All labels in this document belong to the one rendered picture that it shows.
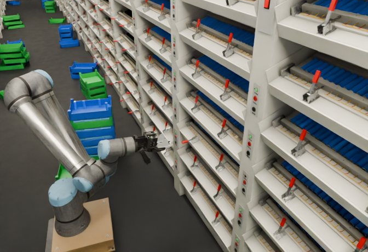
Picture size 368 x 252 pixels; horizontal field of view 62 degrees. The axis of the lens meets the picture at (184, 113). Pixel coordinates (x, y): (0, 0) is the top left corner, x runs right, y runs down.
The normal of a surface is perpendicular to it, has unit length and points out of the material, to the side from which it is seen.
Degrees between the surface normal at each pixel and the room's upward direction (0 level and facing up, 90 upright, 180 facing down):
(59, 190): 7
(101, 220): 2
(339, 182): 21
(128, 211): 0
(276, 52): 90
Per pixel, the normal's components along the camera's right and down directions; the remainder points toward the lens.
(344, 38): -0.32, -0.73
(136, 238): 0.00, -0.87
